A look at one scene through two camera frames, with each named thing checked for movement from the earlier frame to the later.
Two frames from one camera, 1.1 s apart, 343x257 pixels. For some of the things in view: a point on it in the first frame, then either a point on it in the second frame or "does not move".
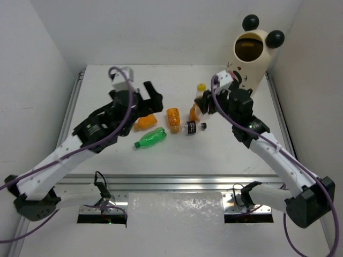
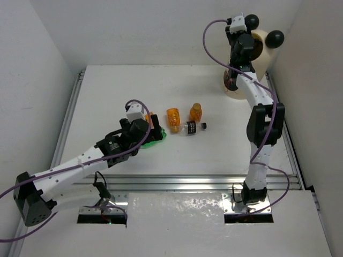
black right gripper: [207, 101] -> [231, 35]
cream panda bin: [250, 60] does not move
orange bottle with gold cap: [195, 112] does not move
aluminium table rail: [171, 182] does not move
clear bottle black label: [192, 127] does not move
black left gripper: [146, 99] -> [154, 128]
